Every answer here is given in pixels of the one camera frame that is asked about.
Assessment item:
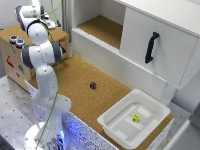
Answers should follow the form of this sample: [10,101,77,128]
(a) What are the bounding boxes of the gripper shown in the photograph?
[42,17,63,30]

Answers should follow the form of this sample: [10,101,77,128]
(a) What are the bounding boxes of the purple block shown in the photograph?
[89,81,98,90]

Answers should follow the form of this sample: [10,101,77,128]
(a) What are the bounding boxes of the yellow block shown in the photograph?
[132,114,141,123]

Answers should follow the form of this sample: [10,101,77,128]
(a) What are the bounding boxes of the blue button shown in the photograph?
[15,38,26,49]

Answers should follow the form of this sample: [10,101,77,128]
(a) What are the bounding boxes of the red button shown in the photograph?
[9,34,19,45]

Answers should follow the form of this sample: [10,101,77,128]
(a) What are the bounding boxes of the white cabinet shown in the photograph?
[71,0,200,107]

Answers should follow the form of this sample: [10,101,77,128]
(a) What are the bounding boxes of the wooden drawer box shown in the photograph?
[0,23,71,92]

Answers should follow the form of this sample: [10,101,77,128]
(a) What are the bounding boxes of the white sliding door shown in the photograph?
[119,6,200,90]

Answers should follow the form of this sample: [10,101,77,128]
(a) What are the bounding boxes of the white plastic box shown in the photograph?
[96,88,172,150]

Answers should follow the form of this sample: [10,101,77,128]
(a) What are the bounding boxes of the black drawer handle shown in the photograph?
[60,44,67,56]

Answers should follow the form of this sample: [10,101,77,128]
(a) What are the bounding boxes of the green cable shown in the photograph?
[34,0,64,150]

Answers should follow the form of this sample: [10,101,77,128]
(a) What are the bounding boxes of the black door handle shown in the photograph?
[144,31,161,65]

